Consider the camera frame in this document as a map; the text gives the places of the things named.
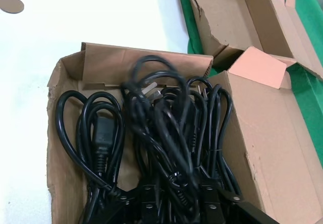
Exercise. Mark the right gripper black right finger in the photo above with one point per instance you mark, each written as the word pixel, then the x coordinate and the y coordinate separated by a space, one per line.
pixel 214 209

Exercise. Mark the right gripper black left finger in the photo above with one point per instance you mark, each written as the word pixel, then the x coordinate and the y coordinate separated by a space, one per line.
pixel 143 209

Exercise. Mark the cardboard box with torn edge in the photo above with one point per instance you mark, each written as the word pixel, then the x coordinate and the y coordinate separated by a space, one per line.
pixel 227 7

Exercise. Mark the green table cloth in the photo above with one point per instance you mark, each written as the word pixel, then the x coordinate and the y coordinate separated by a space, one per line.
pixel 194 37

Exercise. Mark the round brown cardboard disc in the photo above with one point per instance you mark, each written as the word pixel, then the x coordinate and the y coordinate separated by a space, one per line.
pixel 11 5

